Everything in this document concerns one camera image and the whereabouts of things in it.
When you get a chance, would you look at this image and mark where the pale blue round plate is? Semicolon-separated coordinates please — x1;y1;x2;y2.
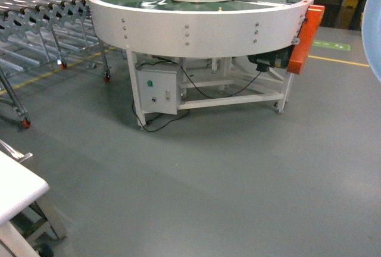
361;0;380;82

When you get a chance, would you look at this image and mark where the white electrical control box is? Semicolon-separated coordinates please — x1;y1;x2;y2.
137;63;180;115

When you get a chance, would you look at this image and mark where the white round rotary table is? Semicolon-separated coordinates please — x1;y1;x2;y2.
88;0;316;128

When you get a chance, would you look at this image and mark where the orange motor guard cover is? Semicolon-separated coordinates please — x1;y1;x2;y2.
287;5;325;74

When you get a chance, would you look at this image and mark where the expandable roller conveyor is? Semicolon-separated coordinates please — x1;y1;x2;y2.
1;0;111;129

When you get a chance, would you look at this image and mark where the yellow wet floor sign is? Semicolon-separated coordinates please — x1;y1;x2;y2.
338;0;359;29

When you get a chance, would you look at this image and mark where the black power cable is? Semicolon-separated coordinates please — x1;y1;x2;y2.
132;56;266;133

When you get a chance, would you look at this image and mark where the white table with frame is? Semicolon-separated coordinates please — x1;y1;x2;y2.
1;141;67;256

